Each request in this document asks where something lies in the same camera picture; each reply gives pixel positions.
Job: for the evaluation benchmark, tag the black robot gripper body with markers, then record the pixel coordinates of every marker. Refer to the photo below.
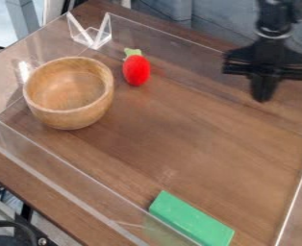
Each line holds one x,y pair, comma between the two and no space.
263,58

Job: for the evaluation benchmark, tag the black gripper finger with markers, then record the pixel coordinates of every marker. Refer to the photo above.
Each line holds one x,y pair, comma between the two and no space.
271,83
257,88

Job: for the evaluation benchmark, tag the red plush strawberry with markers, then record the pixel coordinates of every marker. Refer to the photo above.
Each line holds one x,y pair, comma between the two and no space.
136,67

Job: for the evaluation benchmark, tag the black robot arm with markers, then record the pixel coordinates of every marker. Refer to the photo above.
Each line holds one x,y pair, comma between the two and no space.
277,16

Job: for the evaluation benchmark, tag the wooden bowl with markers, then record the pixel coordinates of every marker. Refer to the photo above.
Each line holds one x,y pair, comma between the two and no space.
70,92

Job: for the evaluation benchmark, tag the green rectangular block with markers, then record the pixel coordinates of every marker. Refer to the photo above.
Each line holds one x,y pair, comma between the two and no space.
190,221

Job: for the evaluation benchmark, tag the clear acrylic tray enclosure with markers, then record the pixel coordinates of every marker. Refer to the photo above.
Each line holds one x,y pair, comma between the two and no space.
187,134

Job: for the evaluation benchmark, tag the black metal table bracket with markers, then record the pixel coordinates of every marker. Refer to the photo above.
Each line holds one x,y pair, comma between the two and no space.
24,219

